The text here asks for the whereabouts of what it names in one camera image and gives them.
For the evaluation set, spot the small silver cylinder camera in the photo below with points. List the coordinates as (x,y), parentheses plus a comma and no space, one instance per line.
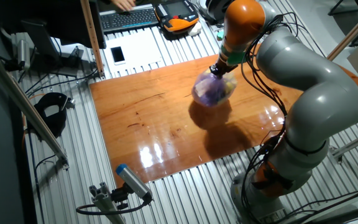
(23,54)

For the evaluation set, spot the black round spool device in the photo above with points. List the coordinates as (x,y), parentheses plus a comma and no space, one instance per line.
(214,9)

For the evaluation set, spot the long aluminium frame strut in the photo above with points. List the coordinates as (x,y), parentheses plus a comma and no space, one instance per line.
(20,99)

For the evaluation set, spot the person's bare hand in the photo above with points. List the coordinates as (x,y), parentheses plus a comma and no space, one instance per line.
(123,3)

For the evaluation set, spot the black curved clamp object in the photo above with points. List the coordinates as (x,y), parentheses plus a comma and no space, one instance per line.
(53,119)

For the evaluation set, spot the small white lump object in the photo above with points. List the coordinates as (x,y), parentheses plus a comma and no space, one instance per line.
(195,29)

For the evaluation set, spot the white printed paper sheets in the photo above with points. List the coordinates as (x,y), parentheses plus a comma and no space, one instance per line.
(138,49)

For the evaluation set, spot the wooden upright post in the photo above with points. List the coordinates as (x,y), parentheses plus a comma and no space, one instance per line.
(92,37)

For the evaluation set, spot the orange and black teach pendant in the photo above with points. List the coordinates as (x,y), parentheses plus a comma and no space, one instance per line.
(177,14)

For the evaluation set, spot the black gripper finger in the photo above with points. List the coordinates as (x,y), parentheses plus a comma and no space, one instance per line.
(213,71)

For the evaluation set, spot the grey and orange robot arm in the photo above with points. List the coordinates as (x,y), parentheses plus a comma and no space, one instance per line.
(322,102)

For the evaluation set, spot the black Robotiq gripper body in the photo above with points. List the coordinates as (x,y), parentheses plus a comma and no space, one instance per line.
(224,68)

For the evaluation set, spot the aluminium camera mount profile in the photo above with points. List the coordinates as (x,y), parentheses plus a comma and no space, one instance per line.
(104,202)

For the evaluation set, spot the black monitor stand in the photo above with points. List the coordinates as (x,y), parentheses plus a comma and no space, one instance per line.
(42,43)

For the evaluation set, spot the purple plastic bag of items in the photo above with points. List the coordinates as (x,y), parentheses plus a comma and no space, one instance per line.
(211,90)

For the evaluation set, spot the wooden diagonal beam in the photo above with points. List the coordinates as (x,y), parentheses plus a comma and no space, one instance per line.
(353,31)

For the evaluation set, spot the glossy wooden board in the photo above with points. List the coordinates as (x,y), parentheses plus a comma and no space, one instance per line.
(154,124)

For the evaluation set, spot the white smartphone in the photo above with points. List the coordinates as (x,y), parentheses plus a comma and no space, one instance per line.
(117,55)

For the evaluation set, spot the grey camera with blue cap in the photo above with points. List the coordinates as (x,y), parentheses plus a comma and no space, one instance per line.
(134,182)

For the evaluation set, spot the short aluminium frame strut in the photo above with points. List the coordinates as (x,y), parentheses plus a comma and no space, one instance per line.
(353,143)

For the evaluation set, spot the black computer keyboard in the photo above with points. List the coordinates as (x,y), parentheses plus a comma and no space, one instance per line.
(129,18)

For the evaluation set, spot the black computer monitor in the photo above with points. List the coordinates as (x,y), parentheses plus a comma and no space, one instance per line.
(42,18)

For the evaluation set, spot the black flat bar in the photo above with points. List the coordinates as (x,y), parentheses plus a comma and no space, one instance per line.
(337,216)

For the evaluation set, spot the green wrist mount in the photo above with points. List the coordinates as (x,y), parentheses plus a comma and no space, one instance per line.
(236,57)

